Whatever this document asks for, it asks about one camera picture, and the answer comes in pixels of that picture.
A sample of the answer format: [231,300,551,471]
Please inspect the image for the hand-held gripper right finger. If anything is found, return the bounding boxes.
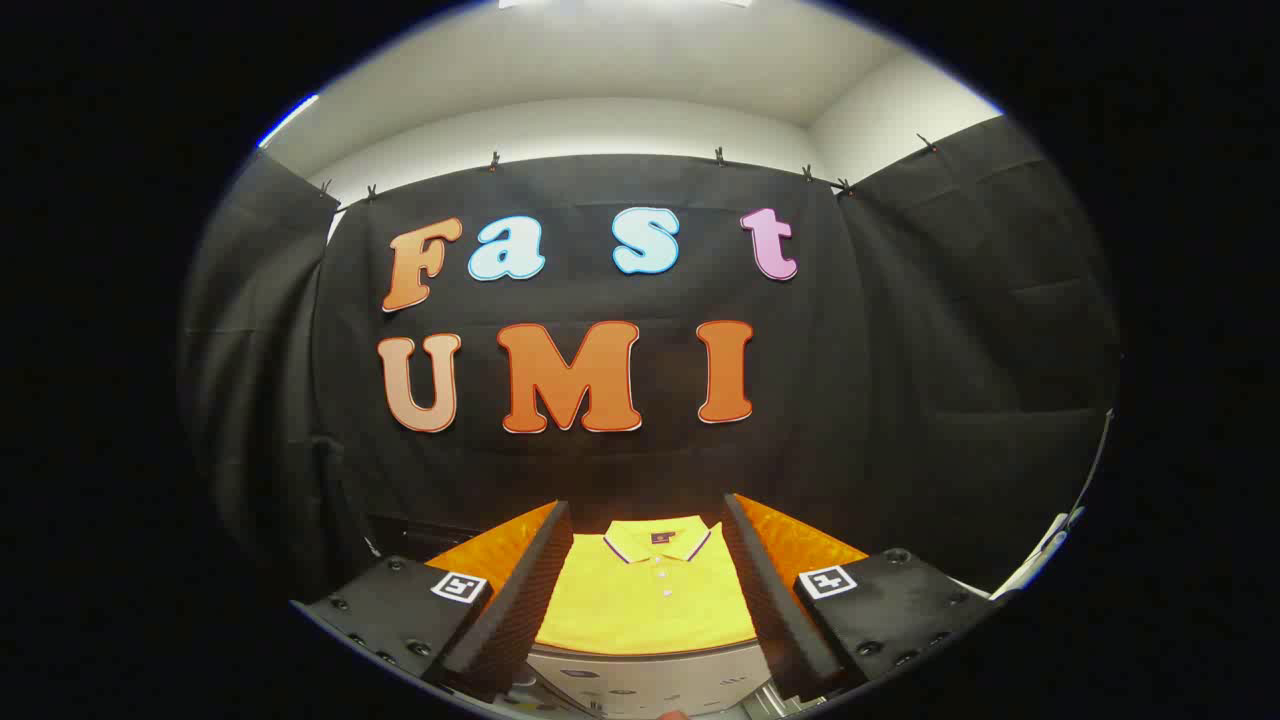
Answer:
[722,492,1001,703]

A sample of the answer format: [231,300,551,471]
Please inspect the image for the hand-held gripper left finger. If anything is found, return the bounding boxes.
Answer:
[290,500,576,701]

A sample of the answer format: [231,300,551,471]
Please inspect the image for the white frame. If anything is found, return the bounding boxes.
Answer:
[995,505,1089,601]

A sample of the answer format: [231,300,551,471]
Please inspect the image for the yellow polo shirt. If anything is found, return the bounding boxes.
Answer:
[535,515,758,658]

